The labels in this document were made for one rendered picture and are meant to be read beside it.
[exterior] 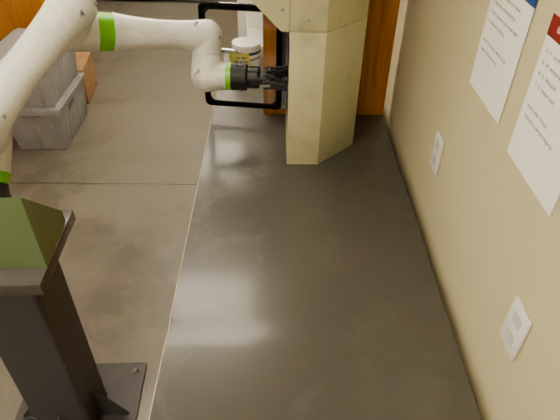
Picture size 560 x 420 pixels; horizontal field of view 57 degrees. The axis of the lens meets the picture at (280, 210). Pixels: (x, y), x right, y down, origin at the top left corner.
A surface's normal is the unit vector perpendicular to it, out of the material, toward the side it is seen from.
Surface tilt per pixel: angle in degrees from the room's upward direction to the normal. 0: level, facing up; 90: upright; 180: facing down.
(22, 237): 90
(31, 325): 90
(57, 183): 0
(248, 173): 0
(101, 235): 0
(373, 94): 90
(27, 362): 90
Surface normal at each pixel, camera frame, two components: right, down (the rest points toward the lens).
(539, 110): -1.00, -0.01
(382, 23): 0.00, 0.63
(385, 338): 0.01, -0.78
